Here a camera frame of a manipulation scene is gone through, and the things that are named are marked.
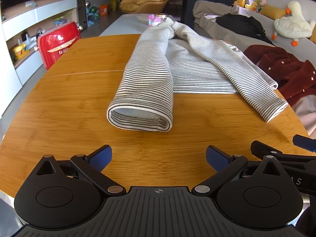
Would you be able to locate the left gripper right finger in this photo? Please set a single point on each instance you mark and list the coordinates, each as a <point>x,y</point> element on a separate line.
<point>227,168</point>

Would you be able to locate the yellow lounge armchair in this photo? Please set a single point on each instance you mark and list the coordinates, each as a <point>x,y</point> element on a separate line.
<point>143,6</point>

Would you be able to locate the black garment on sofa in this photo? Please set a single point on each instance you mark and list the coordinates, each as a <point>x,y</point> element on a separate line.
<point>243,25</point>

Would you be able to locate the white goose plush toy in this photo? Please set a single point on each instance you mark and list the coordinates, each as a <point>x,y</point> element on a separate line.
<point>295,26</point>

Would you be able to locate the glass snack jar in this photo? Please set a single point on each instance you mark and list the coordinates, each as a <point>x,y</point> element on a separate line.
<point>156,19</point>

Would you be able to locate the yellow sofa cushion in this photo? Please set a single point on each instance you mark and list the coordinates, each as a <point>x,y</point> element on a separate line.
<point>273,12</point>

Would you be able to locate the small plush dolls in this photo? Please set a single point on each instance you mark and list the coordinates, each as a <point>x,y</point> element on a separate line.
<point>256,5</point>

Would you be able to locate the dark red fuzzy coat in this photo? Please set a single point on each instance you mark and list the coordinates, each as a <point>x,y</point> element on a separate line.
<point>295,79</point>

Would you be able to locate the grey striped knit sweater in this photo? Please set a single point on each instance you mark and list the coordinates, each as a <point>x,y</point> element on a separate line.
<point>172,58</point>

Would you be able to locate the grey sofa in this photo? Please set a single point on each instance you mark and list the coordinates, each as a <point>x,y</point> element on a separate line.
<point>305,107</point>

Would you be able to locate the red ride-on toy car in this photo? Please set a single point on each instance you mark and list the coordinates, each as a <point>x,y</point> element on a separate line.
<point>55,42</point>

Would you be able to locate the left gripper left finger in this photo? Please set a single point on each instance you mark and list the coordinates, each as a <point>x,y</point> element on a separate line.
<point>91,167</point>

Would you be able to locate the white tv shelf unit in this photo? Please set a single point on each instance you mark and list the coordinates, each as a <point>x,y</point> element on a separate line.
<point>19,27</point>

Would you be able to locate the beige blanket on sofa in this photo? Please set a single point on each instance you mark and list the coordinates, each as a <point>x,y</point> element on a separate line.
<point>205,13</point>

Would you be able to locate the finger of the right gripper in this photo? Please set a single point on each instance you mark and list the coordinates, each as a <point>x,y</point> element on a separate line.
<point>304,142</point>
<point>260,150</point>

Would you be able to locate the white marble coffee table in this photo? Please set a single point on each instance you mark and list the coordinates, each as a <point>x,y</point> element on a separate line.
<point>129,24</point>

